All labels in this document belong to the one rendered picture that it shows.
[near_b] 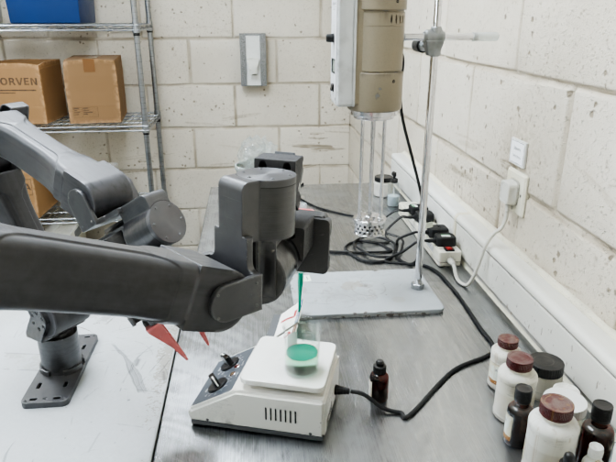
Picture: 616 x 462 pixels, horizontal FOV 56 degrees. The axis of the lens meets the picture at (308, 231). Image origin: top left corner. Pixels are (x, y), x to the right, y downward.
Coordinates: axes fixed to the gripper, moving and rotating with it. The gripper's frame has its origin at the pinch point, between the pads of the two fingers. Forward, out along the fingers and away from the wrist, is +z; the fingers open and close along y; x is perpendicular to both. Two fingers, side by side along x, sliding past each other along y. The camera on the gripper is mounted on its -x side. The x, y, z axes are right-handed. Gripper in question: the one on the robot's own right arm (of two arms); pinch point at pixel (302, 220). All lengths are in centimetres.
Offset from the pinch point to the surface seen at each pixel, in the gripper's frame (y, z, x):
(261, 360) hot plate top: 5.7, 1.8, 22.5
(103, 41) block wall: 150, 205, -17
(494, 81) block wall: -27, 67, -15
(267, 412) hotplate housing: 3.2, -3.4, 27.3
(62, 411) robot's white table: 34.8, -4.4, 32.4
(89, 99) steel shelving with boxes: 138, 171, 8
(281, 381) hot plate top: 1.5, -2.5, 22.5
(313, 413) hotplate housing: -3.3, -3.3, 26.2
